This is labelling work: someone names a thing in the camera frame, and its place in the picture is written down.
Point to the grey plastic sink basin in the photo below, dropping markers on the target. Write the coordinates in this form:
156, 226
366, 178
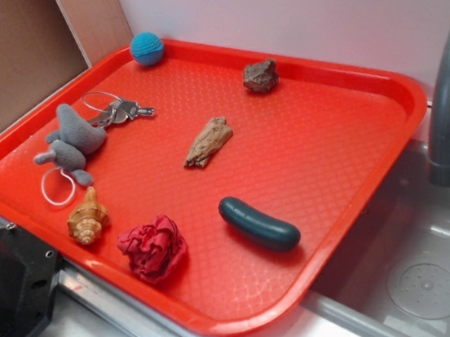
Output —
390, 275

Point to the silver keys on ring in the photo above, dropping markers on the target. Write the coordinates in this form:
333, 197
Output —
117, 111

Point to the brown wood chip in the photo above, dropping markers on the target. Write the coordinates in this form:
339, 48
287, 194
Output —
211, 139

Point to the brown rock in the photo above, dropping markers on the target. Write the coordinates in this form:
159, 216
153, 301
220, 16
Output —
261, 77

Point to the blue crocheted ball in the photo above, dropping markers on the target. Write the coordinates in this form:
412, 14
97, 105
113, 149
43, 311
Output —
147, 48

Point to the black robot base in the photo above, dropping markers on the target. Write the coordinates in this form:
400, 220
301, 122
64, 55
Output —
28, 278

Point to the grey plush toy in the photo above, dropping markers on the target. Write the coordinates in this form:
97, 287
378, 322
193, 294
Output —
69, 146

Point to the red plastic tray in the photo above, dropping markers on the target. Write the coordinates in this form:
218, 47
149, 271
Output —
311, 153

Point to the dark green toy cucumber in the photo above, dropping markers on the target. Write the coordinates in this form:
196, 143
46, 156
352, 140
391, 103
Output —
263, 230

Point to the crumpled red cloth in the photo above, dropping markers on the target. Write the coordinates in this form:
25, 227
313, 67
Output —
155, 250

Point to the tan spiral seashell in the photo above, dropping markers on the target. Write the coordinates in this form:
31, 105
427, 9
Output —
88, 219

